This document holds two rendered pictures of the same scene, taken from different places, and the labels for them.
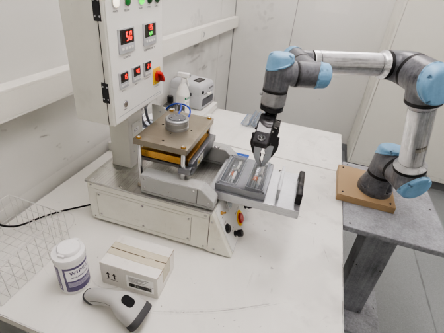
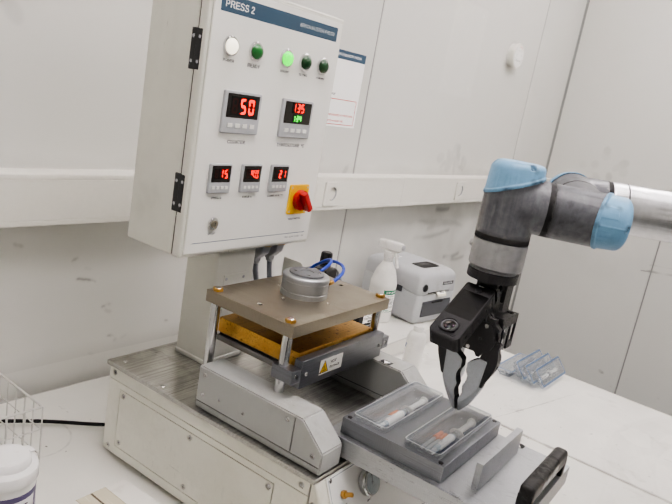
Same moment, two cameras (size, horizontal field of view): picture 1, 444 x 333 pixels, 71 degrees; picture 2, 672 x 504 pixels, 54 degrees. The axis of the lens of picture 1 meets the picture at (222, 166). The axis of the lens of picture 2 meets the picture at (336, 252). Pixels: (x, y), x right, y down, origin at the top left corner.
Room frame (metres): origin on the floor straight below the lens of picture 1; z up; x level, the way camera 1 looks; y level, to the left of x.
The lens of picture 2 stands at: (-0.02, -0.24, 1.45)
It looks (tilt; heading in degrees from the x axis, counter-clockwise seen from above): 13 degrees down; 20
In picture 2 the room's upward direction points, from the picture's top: 10 degrees clockwise
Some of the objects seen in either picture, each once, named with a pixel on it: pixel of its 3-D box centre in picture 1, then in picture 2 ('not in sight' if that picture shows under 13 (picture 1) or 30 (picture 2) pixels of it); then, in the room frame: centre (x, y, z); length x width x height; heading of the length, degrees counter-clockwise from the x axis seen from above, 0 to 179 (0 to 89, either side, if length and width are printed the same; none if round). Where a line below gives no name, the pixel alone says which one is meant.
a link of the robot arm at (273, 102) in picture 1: (272, 98); (495, 255); (0.91, -0.13, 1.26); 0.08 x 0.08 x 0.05
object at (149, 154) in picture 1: (178, 137); (302, 317); (0.97, 0.16, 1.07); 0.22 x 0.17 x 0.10; 167
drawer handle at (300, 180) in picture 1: (300, 186); (543, 478); (0.86, -0.27, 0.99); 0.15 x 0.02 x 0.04; 167
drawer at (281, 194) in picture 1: (258, 182); (449, 447); (0.89, -0.13, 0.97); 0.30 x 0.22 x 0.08; 77
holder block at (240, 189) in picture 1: (246, 176); (423, 426); (0.90, -0.09, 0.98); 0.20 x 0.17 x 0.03; 167
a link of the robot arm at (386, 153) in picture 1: (388, 160); not in sight; (1.19, -0.71, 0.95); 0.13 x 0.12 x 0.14; 12
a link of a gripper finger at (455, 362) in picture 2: (258, 150); (458, 373); (0.92, -0.12, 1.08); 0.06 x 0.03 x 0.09; 167
